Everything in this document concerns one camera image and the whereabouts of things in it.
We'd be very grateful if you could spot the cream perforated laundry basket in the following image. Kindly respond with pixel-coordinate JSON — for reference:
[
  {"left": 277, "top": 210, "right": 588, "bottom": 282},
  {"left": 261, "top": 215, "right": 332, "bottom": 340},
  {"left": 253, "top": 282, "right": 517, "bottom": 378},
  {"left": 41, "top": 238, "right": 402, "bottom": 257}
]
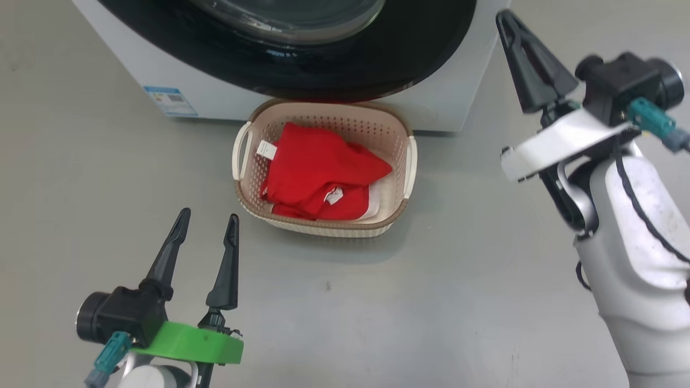
[{"left": 232, "top": 99, "right": 418, "bottom": 239}]

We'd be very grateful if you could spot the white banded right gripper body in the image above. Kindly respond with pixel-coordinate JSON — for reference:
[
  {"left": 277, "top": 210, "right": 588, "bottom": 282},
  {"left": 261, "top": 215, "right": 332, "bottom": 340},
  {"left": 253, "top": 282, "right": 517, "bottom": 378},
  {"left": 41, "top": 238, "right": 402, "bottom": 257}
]
[{"left": 500, "top": 100, "right": 634, "bottom": 239}]

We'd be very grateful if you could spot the blue energy label sticker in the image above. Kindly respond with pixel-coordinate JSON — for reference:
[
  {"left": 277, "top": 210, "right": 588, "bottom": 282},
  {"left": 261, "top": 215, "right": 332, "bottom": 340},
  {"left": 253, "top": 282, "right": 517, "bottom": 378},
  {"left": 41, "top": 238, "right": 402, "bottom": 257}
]
[{"left": 143, "top": 86, "right": 198, "bottom": 117}]

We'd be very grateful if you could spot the white front-load washing machine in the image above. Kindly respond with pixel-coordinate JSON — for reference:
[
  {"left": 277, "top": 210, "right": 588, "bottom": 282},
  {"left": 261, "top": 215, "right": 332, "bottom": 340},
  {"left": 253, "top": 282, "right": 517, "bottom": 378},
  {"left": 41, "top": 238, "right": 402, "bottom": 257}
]
[{"left": 72, "top": 0, "right": 512, "bottom": 133}]

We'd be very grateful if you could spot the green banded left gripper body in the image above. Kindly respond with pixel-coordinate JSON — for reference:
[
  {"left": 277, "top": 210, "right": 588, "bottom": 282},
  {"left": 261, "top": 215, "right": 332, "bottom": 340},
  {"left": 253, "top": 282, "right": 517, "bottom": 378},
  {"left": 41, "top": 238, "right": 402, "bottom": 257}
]
[{"left": 132, "top": 310, "right": 244, "bottom": 388}]

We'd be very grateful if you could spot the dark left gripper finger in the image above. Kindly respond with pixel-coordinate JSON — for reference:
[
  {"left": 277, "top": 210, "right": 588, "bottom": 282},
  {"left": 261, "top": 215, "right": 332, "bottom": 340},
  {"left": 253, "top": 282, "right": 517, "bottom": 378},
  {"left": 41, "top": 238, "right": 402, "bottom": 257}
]
[
  {"left": 205, "top": 213, "right": 240, "bottom": 312},
  {"left": 139, "top": 207, "right": 192, "bottom": 302}
]

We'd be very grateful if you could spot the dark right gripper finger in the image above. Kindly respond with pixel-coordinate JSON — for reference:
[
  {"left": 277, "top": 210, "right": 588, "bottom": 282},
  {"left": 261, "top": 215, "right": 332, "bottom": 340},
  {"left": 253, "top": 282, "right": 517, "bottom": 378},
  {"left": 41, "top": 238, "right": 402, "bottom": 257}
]
[{"left": 495, "top": 9, "right": 579, "bottom": 114}]

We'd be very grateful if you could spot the teal cable connector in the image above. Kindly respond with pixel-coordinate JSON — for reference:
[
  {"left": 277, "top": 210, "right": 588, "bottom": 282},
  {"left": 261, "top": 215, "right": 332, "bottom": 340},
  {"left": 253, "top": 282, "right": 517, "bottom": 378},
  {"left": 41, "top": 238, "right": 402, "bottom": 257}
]
[
  {"left": 627, "top": 97, "right": 690, "bottom": 153},
  {"left": 85, "top": 331, "right": 133, "bottom": 388}
]

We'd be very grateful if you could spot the black round glass washer door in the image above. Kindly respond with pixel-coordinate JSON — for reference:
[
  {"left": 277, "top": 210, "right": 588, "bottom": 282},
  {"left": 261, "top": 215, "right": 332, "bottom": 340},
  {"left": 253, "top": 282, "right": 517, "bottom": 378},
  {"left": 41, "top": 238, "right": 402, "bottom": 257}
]
[{"left": 97, "top": 0, "right": 478, "bottom": 103}]

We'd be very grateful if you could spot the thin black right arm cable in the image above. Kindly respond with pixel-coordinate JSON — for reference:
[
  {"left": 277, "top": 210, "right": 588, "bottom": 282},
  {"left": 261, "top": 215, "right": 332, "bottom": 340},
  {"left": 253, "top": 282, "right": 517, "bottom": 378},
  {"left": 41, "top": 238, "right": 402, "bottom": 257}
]
[{"left": 576, "top": 154, "right": 690, "bottom": 292}]

